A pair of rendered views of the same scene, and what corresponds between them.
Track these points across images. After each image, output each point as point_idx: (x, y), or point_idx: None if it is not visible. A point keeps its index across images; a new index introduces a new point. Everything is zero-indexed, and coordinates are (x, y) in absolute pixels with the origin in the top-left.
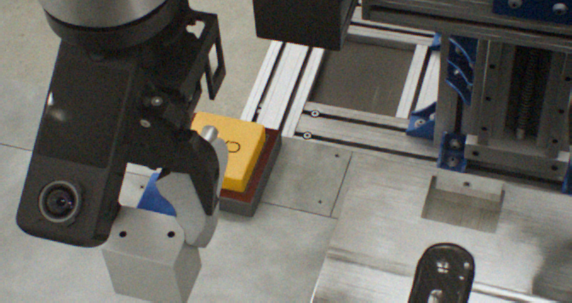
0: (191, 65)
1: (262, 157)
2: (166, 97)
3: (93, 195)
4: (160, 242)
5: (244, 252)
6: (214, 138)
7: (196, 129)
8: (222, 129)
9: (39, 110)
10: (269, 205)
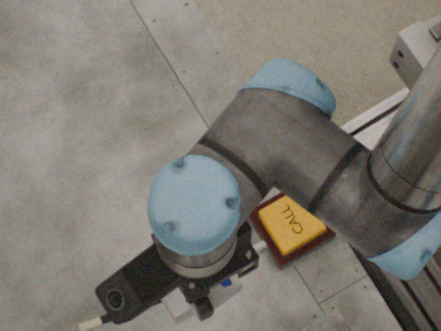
0: (222, 278)
1: (310, 243)
2: (196, 286)
3: (130, 309)
4: (179, 300)
5: (258, 286)
6: (261, 252)
7: (288, 199)
8: (302, 212)
9: (229, 96)
10: (294, 270)
